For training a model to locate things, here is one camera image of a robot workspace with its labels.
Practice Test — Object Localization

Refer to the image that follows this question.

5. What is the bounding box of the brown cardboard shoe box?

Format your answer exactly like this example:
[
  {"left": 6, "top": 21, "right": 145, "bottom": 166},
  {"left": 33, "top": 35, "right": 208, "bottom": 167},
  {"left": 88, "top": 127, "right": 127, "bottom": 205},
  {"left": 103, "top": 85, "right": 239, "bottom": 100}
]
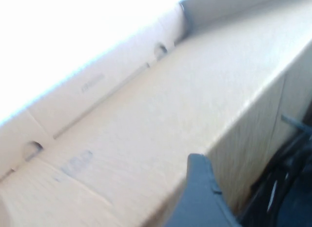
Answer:
[{"left": 0, "top": 0, "right": 312, "bottom": 227}]

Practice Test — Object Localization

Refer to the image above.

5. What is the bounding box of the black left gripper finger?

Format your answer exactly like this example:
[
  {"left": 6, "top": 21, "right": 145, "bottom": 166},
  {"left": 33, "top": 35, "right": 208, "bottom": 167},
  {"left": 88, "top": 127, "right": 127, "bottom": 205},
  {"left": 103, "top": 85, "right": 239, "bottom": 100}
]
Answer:
[{"left": 167, "top": 153, "right": 242, "bottom": 227}]

